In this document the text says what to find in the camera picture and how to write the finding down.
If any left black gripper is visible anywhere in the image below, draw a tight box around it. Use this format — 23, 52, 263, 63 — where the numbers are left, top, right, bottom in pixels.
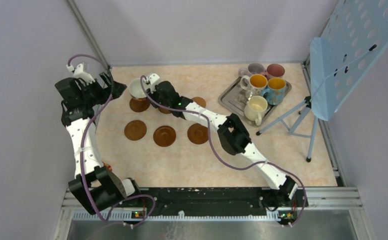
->
78, 71, 126, 107

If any dark wooden coaster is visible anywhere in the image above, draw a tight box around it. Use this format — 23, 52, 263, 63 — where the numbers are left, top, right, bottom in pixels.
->
187, 123, 209, 145
158, 107, 171, 115
153, 125, 176, 147
124, 120, 147, 141
129, 99, 150, 113

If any white and brown cup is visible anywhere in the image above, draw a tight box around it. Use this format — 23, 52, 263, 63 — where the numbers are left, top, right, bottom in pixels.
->
128, 78, 148, 102

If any light wooden coaster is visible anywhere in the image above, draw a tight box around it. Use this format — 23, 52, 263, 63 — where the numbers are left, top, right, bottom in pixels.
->
192, 96, 206, 108

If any light blue music stand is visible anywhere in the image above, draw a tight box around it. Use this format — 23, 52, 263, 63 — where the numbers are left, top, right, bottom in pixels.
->
255, 0, 388, 163

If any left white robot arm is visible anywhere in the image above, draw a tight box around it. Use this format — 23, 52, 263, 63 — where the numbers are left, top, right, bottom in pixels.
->
55, 71, 142, 215

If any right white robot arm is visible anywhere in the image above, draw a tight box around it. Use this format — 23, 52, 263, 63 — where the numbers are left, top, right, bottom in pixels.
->
140, 79, 298, 206

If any metal tray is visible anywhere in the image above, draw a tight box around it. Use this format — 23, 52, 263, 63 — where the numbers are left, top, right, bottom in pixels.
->
218, 77, 291, 126

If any small red owl sticker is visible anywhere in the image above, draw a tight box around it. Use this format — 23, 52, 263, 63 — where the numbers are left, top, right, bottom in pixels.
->
103, 162, 113, 171

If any floral mug yellow inside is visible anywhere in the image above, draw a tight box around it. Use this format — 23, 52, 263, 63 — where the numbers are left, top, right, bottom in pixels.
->
240, 74, 268, 100

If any cream ribbed mug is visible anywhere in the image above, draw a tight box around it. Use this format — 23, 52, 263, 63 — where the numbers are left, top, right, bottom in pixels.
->
244, 95, 268, 126

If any grey purple mug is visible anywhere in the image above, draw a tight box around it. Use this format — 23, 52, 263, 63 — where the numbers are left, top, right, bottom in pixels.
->
238, 63, 266, 77

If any blue butterfly mug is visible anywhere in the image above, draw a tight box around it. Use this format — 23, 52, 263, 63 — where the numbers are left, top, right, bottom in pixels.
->
260, 77, 287, 106

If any pink mug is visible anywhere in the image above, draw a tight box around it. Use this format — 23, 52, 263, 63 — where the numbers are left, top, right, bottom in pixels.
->
260, 63, 285, 80

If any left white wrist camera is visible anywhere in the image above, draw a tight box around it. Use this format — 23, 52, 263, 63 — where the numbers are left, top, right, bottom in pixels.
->
66, 61, 96, 85

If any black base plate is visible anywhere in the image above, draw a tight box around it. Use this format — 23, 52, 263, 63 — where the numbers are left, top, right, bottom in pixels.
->
119, 187, 309, 218

